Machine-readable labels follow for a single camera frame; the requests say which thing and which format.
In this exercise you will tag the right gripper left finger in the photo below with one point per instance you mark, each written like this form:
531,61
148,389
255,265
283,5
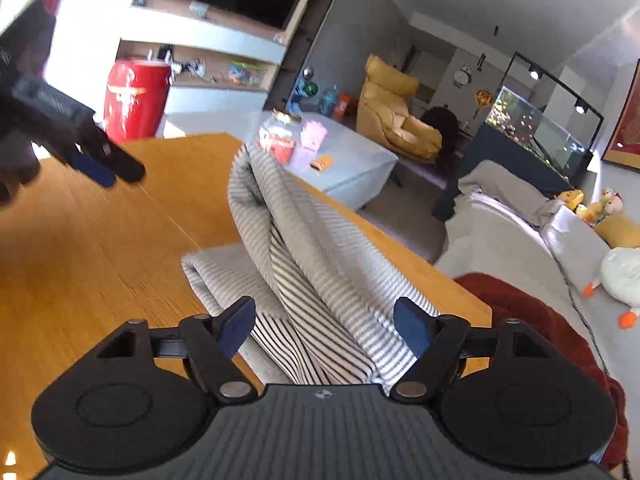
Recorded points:
211,342

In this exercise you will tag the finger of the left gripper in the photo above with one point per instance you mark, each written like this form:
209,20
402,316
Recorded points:
91,169
99,147

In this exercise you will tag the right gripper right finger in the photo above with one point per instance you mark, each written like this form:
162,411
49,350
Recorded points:
436,342

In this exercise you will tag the grey striped garment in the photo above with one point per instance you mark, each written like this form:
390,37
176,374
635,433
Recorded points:
324,294

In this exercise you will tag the red round appliance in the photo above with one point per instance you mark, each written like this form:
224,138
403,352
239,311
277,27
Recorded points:
136,95

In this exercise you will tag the grey sofa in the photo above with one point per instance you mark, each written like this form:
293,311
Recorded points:
553,264

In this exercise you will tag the white tv cabinet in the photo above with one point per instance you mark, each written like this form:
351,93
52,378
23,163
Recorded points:
91,35

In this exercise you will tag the beige blanket on sofa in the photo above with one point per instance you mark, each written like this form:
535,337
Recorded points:
498,183

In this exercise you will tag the plastic box of toys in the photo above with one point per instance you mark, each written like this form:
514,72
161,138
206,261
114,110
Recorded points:
246,74

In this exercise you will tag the glass jar red label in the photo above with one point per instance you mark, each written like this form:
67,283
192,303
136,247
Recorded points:
279,134

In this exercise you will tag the white marble coffee table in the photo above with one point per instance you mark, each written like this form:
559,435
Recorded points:
348,167

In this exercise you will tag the white goose plush toy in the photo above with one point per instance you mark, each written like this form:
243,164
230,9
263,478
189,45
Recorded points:
619,275

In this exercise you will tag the orange snack packet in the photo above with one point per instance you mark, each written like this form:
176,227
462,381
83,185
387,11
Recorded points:
321,163

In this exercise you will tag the yellow sofa cushion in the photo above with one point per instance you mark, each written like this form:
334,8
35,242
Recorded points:
619,231

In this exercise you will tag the pink small box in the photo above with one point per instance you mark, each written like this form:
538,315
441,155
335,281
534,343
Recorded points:
312,135

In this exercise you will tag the blue robot toy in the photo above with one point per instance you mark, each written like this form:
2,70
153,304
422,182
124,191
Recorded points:
304,88

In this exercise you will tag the small plush toys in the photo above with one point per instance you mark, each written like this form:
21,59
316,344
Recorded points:
610,203

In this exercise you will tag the blue water bottle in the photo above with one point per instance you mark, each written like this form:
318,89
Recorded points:
328,101

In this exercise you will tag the yellow lounge armchair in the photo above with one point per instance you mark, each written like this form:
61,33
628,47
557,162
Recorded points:
383,114

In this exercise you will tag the fish tank aquarium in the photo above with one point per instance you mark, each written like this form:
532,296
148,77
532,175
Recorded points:
526,125

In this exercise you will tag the orange bag on floor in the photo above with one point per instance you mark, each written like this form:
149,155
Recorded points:
341,107

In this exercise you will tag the red framed wall picture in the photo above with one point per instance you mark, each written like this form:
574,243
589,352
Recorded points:
622,119

